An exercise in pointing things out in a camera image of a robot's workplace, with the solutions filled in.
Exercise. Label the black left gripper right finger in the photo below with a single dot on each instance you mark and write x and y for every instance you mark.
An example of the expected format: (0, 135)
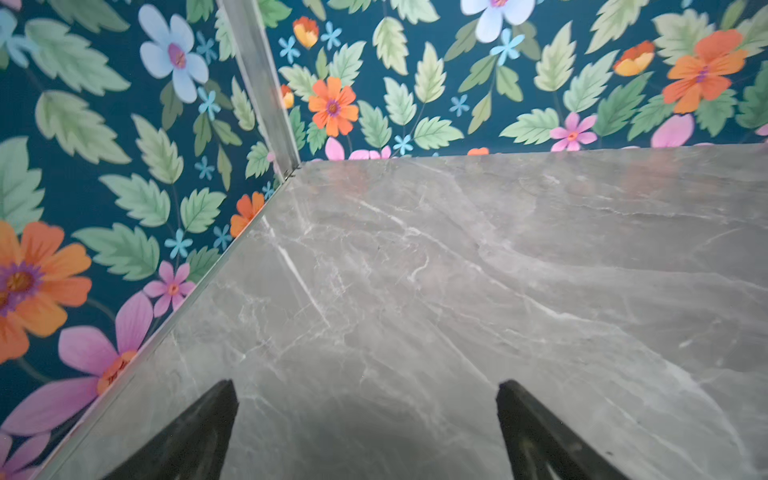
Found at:
(541, 446)

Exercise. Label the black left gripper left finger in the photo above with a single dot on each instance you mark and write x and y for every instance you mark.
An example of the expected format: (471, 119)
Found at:
(193, 446)

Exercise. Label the aluminium frame post left rear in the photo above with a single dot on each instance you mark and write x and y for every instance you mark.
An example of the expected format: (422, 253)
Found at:
(257, 68)

